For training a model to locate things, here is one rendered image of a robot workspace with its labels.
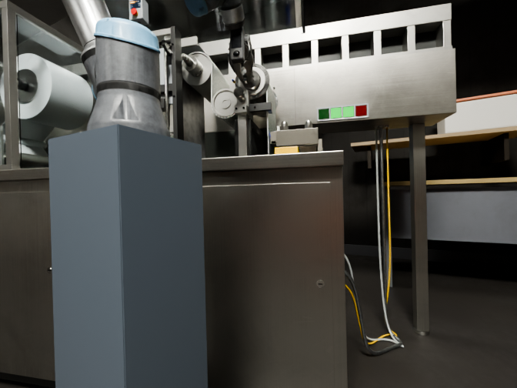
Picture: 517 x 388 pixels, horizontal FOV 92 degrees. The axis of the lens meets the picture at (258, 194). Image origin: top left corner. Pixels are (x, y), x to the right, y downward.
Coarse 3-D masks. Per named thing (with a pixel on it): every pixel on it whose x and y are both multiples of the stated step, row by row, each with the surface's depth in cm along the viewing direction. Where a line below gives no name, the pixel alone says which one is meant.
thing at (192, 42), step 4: (196, 36) 106; (184, 40) 107; (188, 40) 107; (192, 40) 107; (196, 40) 106; (184, 44) 107; (188, 44) 107; (192, 44) 107; (196, 44) 106; (184, 48) 112; (188, 48) 112; (192, 48) 112; (196, 48) 112; (200, 48) 112; (184, 52) 115; (188, 52) 115; (204, 52) 115; (208, 56) 121
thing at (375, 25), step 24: (336, 24) 128; (360, 24) 126; (384, 24) 124; (408, 24) 122; (432, 24) 121; (216, 48) 142; (264, 48) 138; (288, 48) 134; (312, 48) 131; (336, 48) 136; (360, 48) 133; (384, 48) 131; (408, 48) 122; (432, 48) 119
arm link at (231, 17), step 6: (240, 6) 82; (222, 12) 83; (228, 12) 82; (234, 12) 82; (240, 12) 83; (222, 18) 85; (228, 18) 83; (234, 18) 83; (240, 18) 84; (228, 24) 85; (234, 24) 85
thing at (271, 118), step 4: (268, 92) 105; (268, 96) 105; (268, 100) 104; (272, 104) 117; (272, 108) 116; (268, 112) 104; (268, 116) 103; (272, 116) 116; (268, 120) 103; (272, 120) 116; (268, 124) 103; (272, 124) 115; (268, 128) 103; (272, 128) 115; (268, 132) 103
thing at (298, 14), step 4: (296, 0) 124; (300, 0) 124; (304, 0) 122; (296, 4) 126; (300, 4) 125; (304, 4) 123; (296, 8) 127; (300, 8) 127; (304, 8) 125; (296, 12) 129; (300, 12) 128; (304, 12) 126; (296, 16) 130; (300, 16) 130; (304, 16) 127; (296, 20) 131; (300, 20) 131; (304, 20) 128; (296, 24) 133; (300, 24) 132; (304, 24) 129; (304, 28) 130; (304, 32) 132
